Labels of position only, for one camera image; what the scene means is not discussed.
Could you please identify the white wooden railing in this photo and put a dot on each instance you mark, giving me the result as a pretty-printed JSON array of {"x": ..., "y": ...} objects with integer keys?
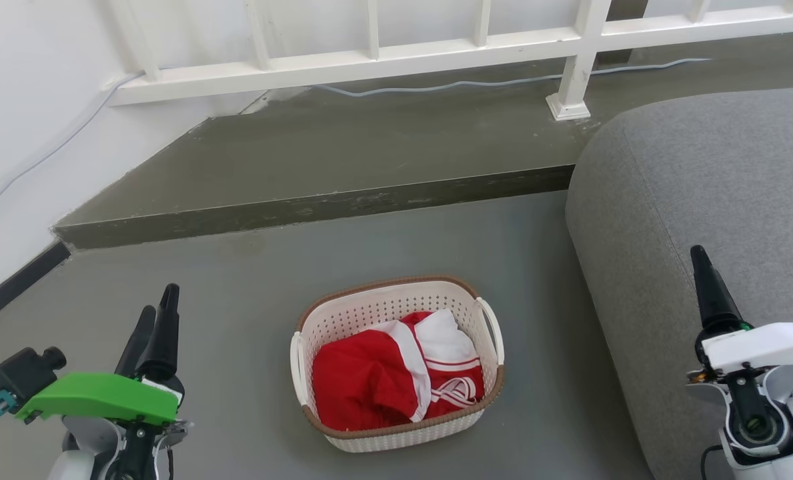
[{"x": 343, "y": 64}]

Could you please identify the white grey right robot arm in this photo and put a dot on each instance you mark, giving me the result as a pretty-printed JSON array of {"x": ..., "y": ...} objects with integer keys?
[{"x": 769, "y": 413}]

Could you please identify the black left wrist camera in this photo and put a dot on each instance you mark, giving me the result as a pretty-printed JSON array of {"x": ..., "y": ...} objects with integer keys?
[{"x": 23, "y": 372}]

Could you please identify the grey fabric sofa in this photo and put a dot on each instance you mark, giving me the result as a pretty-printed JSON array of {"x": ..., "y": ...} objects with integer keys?
[{"x": 716, "y": 193}]

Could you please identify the white perforated laundry basket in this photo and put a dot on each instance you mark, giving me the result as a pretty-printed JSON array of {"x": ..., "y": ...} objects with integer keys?
[{"x": 383, "y": 308}]

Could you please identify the red and white garment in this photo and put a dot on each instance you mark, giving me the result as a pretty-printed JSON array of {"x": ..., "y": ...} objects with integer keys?
[{"x": 363, "y": 380}]

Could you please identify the black skirting strip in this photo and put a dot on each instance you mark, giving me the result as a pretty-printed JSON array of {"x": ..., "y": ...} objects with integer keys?
[{"x": 16, "y": 285}]

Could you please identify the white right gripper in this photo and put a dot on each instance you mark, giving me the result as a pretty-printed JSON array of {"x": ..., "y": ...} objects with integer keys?
[{"x": 763, "y": 346}]

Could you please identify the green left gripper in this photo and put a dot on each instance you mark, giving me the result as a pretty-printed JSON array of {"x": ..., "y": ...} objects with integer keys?
[{"x": 103, "y": 396}]

